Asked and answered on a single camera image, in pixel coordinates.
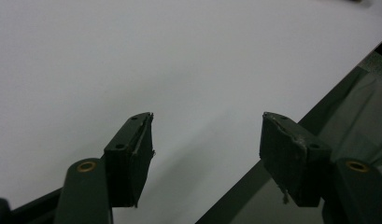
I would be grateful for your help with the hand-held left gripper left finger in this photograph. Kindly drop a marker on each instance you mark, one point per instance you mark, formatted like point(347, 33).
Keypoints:
point(126, 161)

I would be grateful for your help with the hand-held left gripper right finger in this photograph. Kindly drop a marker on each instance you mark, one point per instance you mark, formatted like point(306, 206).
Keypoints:
point(291, 158)

